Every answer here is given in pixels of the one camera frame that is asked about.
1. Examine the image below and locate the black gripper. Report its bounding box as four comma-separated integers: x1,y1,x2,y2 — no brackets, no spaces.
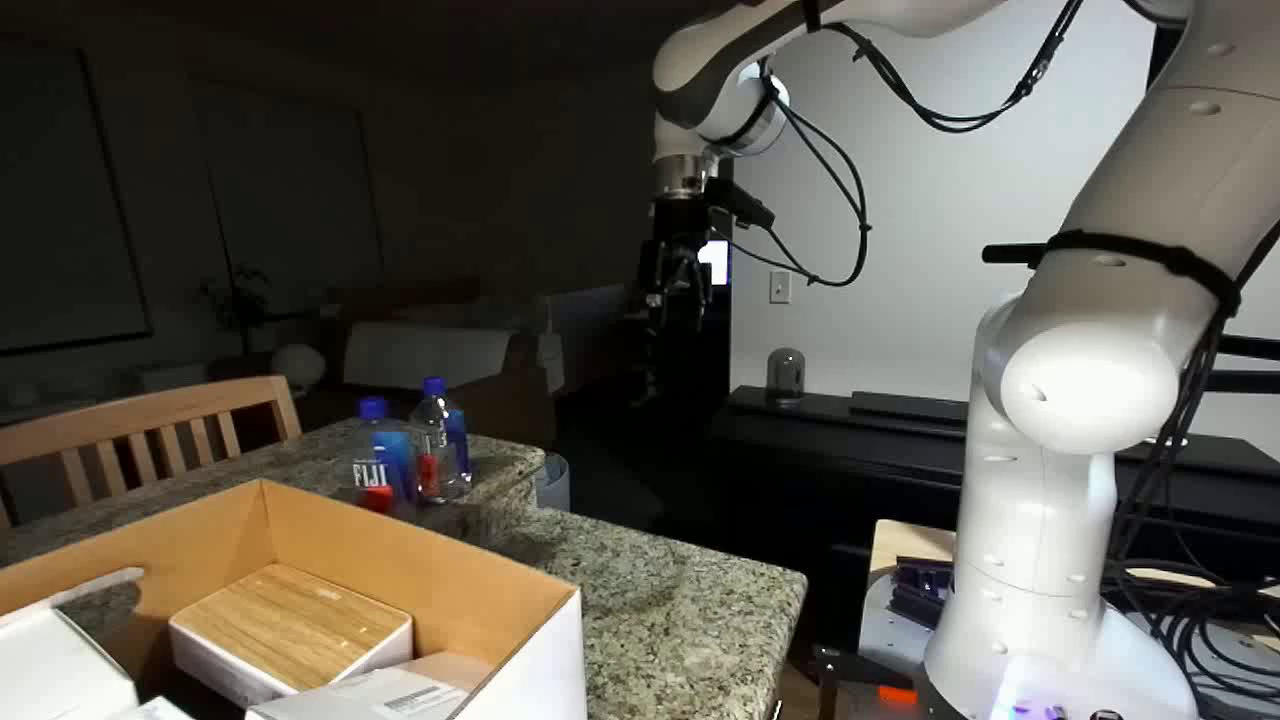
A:
643,193,713,410

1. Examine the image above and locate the white box with label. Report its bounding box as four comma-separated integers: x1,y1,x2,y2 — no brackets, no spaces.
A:
244,651,503,720

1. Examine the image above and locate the translucent waste bin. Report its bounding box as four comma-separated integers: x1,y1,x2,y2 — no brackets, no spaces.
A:
531,451,576,518

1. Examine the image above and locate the white box with wooden lid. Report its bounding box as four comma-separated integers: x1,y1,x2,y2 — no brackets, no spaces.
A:
163,560,414,711

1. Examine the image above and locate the open cardboard box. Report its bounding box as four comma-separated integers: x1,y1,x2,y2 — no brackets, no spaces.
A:
0,476,592,720

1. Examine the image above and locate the black vertical pole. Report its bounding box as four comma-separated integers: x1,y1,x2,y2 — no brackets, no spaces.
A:
1149,16,1186,92

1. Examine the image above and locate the small light wooden table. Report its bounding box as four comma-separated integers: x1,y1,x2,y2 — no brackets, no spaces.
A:
857,518,963,674

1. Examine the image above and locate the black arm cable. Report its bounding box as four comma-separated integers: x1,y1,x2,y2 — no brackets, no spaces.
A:
714,0,1090,292

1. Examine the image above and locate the small glass jar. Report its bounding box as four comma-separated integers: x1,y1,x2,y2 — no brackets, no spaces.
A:
764,344,809,411

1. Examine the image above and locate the black electronic device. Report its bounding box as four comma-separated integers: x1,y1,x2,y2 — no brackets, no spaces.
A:
887,556,954,627

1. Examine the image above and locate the lit computer monitor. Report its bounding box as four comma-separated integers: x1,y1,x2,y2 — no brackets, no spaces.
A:
697,237,737,289

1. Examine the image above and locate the plain white box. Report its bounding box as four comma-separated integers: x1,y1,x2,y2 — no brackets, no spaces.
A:
0,600,142,720

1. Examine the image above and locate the clear Fiji water bottle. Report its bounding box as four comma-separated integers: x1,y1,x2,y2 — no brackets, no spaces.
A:
409,374,477,507
347,393,418,518

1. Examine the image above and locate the white upholstered sofa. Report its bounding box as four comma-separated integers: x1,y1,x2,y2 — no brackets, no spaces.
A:
340,317,564,398

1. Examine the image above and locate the black low console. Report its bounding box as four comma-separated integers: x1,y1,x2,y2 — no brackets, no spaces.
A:
699,380,1280,592

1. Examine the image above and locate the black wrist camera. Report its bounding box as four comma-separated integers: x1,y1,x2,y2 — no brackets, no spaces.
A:
699,177,778,232

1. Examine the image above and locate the black base frame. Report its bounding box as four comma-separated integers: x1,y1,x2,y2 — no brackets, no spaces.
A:
809,644,936,720

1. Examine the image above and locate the black flat bar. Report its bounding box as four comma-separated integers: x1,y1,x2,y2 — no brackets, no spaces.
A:
847,390,971,429

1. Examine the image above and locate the black cable bundle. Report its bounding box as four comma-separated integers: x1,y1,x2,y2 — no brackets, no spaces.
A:
1117,556,1280,711

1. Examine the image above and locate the wooden chair back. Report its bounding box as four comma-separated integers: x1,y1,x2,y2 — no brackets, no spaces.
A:
0,374,306,538

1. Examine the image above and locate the black cable strap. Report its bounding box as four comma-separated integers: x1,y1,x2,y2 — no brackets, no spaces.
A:
981,228,1242,317

